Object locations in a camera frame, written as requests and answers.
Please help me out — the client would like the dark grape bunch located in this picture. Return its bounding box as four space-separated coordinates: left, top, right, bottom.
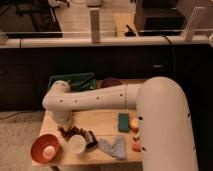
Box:
58 126 85 141

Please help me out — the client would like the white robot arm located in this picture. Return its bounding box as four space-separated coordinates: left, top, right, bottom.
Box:
42 77 199 171

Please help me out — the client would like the white paper cup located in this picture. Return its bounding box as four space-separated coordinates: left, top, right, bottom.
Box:
68 135 86 155

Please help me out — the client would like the black metal can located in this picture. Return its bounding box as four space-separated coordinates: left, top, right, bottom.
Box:
85 131 98 148

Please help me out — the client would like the white egg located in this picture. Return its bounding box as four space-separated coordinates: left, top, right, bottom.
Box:
43 146 55 159

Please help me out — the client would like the red bowl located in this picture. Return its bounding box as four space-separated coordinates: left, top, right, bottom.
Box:
31 134 60 164

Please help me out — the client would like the green plastic tray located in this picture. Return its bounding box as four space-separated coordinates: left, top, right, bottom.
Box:
48 72 96 92

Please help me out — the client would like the green sponge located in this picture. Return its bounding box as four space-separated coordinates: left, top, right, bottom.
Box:
118 113 129 132

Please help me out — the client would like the purple bowl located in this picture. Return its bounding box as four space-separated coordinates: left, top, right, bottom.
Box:
100 77 121 88

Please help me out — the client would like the blue grey cloth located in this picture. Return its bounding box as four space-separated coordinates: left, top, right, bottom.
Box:
98 135 127 160

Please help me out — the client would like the yellow red peach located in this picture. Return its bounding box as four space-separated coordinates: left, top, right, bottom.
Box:
129 118 139 132

